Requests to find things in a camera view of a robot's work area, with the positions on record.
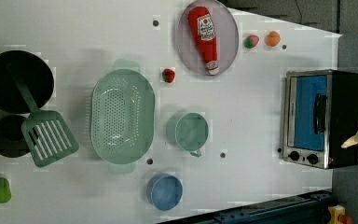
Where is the grey round plate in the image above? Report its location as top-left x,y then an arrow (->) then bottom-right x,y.
175,0 -> 239,76

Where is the silver black toaster oven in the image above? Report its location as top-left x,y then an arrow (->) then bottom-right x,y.
282,70 -> 358,169

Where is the blue cup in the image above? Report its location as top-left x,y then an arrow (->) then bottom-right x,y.
146,174 -> 183,211

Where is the orange fruit toy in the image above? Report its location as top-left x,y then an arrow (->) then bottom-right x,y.
265,31 -> 281,47

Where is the green cup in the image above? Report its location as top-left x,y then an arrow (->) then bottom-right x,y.
166,112 -> 209,158

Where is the small black pot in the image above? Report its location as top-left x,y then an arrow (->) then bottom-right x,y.
0,115 -> 30,158

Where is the yellow red emergency button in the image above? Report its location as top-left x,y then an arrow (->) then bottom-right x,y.
328,205 -> 353,224

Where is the large black pan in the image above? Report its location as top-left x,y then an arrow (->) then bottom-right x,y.
0,50 -> 54,114

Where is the green slotted spatula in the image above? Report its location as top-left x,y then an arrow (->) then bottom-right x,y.
7,63 -> 79,168

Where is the red green strawberry toy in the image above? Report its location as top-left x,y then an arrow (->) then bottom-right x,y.
243,35 -> 259,49

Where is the green pear toy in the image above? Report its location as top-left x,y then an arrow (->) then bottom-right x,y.
0,177 -> 12,203

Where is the red ketchup bottle toy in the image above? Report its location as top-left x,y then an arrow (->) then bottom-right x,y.
187,7 -> 219,75

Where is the green oval colander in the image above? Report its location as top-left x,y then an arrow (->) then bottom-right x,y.
90,59 -> 155,174

